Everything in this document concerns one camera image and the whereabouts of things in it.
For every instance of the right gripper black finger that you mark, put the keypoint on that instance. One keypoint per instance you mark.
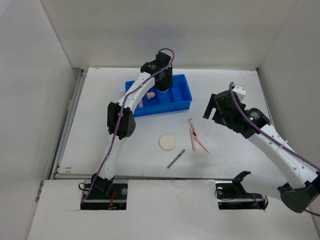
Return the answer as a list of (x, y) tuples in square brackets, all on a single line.
[(210, 106), (217, 117)]

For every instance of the round beige powder puff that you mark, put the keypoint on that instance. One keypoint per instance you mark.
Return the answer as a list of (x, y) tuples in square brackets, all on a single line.
[(167, 142)]

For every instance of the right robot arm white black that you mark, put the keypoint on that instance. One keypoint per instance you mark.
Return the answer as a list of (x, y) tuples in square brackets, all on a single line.
[(301, 183)]

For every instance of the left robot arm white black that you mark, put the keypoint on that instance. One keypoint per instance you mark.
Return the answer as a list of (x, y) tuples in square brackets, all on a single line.
[(120, 118)]

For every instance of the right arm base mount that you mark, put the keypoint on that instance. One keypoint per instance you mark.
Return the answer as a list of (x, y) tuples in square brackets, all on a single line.
[(232, 196)]

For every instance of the grey eyeliner pencil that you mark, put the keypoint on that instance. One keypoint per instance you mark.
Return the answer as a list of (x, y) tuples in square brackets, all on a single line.
[(176, 158)]

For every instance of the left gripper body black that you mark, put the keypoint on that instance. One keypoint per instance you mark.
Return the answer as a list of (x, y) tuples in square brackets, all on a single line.
[(166, 81)]

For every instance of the blue plastic divided tray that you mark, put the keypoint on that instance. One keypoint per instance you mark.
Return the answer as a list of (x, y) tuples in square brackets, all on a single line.
[(176, 98)]

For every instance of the small bottle black cap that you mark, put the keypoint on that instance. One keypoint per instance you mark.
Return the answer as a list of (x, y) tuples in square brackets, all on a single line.
[(140, 104)]

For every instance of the aluminium rail left side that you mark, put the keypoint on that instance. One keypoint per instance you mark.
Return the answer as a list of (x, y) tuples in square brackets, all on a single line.
[(75, 93)]

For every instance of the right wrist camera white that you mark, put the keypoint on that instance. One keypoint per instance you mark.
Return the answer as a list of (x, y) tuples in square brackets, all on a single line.
[(240, 91)]

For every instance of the beige makeup sponge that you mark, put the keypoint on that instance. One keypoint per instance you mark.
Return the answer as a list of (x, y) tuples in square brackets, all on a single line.
[(150, 95)]

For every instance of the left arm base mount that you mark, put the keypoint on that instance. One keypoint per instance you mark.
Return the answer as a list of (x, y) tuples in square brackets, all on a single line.
[(116, 200)]

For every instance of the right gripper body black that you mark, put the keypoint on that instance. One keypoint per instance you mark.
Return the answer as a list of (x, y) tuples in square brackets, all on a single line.
[(227, 120)]

